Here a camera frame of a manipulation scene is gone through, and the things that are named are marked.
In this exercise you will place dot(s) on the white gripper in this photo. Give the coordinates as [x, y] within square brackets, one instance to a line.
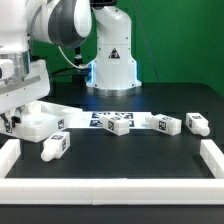
[35, 86]

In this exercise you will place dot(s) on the white square tabletop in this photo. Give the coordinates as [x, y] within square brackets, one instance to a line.
[39, 120]

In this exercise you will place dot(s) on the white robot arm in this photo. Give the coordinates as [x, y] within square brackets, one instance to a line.
[64, 24]

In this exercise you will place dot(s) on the white marker sheet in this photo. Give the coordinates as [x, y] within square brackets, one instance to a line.
[90, 119]

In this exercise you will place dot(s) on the black camera stand pole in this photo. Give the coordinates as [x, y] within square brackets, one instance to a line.
[78, 61]

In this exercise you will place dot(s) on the white U-shaped fence frame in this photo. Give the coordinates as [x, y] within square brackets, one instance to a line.
[113, 191]

